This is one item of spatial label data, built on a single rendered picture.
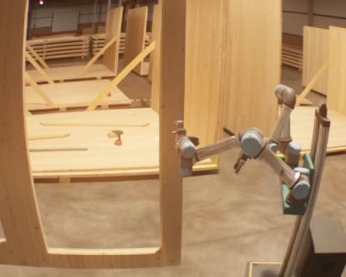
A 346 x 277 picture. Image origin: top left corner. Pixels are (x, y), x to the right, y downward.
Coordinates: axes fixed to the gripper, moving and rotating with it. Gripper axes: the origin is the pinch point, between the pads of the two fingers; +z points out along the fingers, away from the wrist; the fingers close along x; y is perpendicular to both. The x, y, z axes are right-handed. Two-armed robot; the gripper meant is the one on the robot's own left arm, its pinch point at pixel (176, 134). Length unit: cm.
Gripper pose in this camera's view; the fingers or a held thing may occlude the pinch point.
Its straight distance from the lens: 246.2
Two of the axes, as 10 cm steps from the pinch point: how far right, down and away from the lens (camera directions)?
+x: -0.2, 9.5, 3.0
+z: -2.3, -3.0, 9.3
